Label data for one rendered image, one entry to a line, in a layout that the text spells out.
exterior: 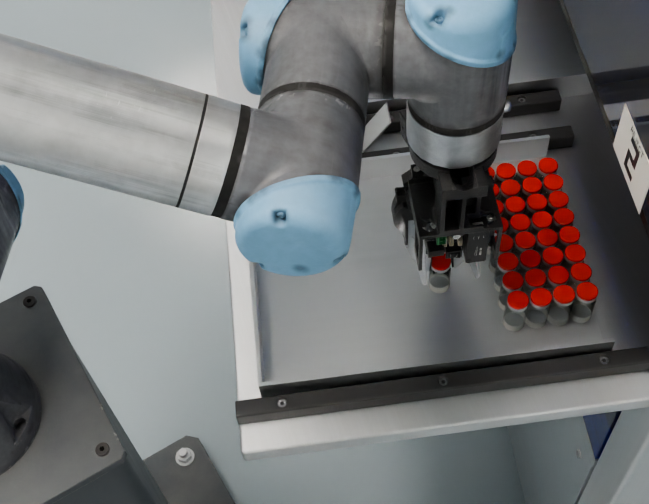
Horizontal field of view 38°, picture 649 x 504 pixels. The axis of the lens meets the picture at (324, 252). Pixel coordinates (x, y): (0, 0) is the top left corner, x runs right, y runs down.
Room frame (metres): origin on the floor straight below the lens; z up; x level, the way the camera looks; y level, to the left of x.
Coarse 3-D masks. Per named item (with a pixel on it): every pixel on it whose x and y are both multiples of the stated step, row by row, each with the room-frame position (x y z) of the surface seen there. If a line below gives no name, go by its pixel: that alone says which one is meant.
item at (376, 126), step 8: (384, 104) 0.71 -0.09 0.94; (384, 112) 0.70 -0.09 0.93; (376, 120) 0.70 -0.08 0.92; (384, 120) 0.69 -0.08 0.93; (368, 128) 0.70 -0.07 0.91; (376, 128) 0.69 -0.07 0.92; (384, 128) 0.68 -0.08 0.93; (368, 136) 0.69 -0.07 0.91; (376, 136) 0.68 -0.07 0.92; (368, 144) 0.68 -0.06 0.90
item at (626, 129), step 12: (624, 108) 0.57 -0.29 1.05; (624, 120) 0.56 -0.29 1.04; (624, 132) 0.56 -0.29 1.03; (636, 132) 0.54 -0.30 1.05; (624, 144) 0.55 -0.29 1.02; (636, 144) 0.53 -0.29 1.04; (624, 156) 0.54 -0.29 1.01; (624, 168) 0.54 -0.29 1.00; (636, 168) 0.52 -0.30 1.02; (648, 168) 0.50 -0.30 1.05; (636, 180) 0.51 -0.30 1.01; (648, 180) 0.49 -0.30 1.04; (636, 192) 0.50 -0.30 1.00; (636, 204) 0.50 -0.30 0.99
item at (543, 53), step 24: (528, 0) 0.91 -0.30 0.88; (552, 0) 0.90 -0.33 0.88; (528, 24) 0.87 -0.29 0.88; (552, 24) 0.86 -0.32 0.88; (528, 48) 0.83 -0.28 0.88; (552, 48) 0.82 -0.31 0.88; (576, 48) 0.82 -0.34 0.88; (528, 72) 0.79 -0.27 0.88; (552, 72) 0.78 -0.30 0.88; (576, 72) 0.78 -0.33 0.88
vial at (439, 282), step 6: (432, 270) 0.50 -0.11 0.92; (444, 270) 0.49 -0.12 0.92; (450, 270) 0.50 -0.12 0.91; (432, 276) 0.50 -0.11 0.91; (438, 276) 0.49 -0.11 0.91; (444, 276) 0.49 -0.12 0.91; (432, 282) 0.50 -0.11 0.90; (438, 282) 0.49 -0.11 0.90; (444, 282) 0.49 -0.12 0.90; (432, 288) 0.50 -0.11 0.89; (438, 288) 0.49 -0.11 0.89; (444, 288) 0.49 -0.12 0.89
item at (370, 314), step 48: (528, 144) 0.65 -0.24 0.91; (384, 192) 0.63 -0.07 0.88; (384, 240) 0.57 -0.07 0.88; (288, 288) 0.52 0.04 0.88; (336, 288) 0.51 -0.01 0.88; (384, 288) 0.51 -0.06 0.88; (480, 288) 0.49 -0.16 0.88; (288, 336) 0.46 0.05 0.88; (336, 336) 0.46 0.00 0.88; (384, 336) 0.45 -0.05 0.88; (432, 336) 0.44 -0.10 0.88; (480, 336) 0.44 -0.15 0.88; (528, 336) 0.43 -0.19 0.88; (576, 336) 0.43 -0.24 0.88; (288, 384) 0.40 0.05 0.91; (336, 384) 0.40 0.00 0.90
